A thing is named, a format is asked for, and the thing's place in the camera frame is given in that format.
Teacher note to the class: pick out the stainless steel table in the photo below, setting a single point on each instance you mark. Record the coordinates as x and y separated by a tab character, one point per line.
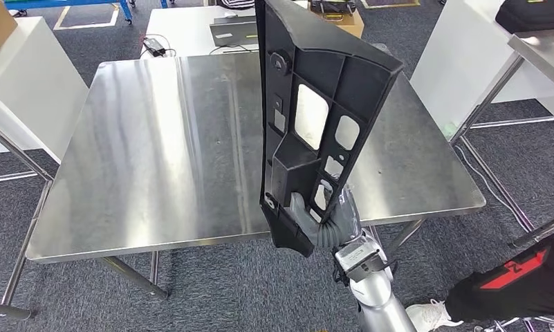
29	238
547	55

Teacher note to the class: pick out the pale green small object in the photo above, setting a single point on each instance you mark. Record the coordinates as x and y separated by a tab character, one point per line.
449	130

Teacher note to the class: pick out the grey laptop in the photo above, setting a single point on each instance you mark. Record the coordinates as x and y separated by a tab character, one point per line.
233	33

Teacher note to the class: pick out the stainless steel workbench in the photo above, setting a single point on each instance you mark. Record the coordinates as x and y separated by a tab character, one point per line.
143	160

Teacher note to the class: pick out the person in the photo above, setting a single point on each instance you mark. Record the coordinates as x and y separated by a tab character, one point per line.
510	275

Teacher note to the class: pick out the white desk block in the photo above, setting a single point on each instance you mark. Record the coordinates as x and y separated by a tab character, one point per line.
29	91
464	59

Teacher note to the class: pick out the black plastic plate bracket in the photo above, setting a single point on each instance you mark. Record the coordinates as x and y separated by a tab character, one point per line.
322	41

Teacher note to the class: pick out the black bag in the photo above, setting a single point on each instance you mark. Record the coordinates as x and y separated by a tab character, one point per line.
533	16

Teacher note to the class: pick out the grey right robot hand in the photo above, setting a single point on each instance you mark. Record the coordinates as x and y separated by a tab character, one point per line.
304	222

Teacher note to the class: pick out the blue steel shelf rack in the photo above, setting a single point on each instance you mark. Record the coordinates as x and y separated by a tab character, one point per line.
75	2

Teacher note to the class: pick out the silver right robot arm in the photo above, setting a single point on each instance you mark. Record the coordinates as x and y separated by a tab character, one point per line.
382	311

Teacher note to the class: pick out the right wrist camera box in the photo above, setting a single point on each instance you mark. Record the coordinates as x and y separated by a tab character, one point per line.
357	261

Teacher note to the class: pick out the black power adapter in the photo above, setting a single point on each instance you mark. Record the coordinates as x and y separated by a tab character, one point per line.
155	46

